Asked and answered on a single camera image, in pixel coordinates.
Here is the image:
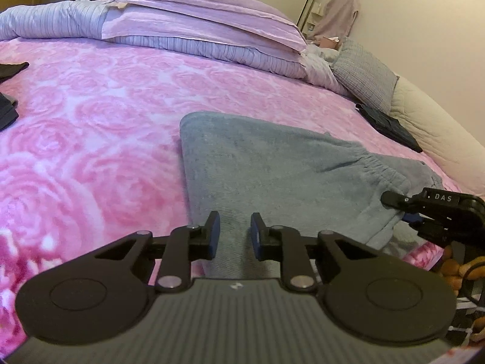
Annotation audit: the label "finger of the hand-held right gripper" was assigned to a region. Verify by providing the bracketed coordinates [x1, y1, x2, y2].
[403, 213, 437, 236]
[381, 190, 422, 211]

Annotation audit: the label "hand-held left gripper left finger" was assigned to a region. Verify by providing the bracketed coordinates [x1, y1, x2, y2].
[91, 210, 221, 293]

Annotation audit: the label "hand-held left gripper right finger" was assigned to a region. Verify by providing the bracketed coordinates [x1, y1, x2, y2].
[250, 212, 383, 293]

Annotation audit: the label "grey sweat pants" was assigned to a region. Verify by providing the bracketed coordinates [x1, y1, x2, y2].
[179, 111, 444, 279]

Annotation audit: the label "orange plush toy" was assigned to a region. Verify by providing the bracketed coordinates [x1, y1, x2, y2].
[440, 246, 485, 286]

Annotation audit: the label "black folded cloth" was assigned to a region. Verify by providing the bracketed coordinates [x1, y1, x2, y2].
[0, 93, 19, 131]
[354, 103, 423, 154]
[0, 62, 30, 84]

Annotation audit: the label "beige bolster cushion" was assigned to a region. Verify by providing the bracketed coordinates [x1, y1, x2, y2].
[390, 76, 485, 195]

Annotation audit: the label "grey textured pillow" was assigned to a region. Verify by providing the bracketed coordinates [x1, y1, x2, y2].
[331, 38, 399, 112]

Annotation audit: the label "pink rose print blanket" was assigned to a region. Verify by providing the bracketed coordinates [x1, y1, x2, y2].
[0, 37, 480, 353]

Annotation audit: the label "pink hanging garment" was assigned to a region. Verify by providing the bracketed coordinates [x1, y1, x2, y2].
[313, 0, 360, 42]

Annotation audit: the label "lilac ribbed quilt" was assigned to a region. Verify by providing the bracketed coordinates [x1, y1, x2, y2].
[0, 0, 353, 97]

